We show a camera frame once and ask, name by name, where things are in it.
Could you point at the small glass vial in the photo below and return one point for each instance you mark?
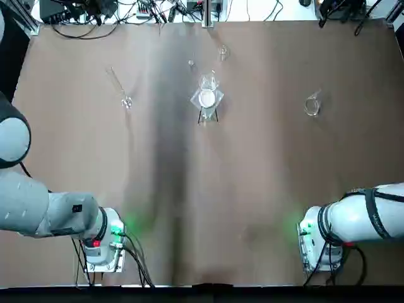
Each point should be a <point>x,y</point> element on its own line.
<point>191,63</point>

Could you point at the large glass beaker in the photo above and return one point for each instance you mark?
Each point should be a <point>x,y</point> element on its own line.
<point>207,94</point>

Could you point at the small glass beaker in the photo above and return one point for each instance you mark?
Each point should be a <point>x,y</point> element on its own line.
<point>223,53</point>

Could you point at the grey usb hub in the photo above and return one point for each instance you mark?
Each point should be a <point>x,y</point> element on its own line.
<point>143,12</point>

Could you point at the aluminium profile post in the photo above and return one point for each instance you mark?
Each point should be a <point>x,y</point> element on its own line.
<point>207,14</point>

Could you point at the black electronics box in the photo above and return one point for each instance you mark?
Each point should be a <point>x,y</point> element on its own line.
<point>60,11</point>

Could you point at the black tripod stand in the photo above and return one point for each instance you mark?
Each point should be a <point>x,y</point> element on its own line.
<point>199,116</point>

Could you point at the aluminium frame profile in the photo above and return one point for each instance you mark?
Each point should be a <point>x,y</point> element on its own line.
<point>31,22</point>
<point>396,12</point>

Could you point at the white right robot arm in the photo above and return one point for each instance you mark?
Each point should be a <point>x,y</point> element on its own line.
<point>356,217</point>

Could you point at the glass graduated cylinder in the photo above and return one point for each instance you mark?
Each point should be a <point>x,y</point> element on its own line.
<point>126,102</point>

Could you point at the black computer mouse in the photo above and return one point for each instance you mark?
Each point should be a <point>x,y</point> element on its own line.
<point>305,2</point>

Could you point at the glass alcohol lamp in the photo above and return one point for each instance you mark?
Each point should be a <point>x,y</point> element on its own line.
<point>207,116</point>

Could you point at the glass conical flask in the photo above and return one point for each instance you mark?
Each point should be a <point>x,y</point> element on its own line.
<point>312,105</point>

